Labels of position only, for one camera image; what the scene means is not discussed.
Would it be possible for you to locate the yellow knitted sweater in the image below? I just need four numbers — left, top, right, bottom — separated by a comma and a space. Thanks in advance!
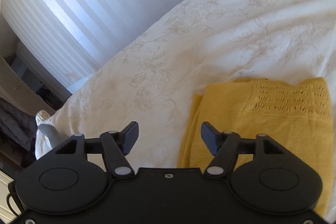
177, 78, 334, 216

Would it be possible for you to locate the grey sock foot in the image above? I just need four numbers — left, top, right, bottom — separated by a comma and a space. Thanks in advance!
35, 110, 68, 149

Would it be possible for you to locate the dark jacket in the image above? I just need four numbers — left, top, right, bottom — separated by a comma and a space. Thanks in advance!
1, 98, 37, 161

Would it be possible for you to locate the white floral bedspread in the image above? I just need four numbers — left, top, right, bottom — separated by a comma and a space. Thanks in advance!
35, 0, 336, 217

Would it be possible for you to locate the white sheer curtain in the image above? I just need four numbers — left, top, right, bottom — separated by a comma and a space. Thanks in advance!
1, 0, 146, 92

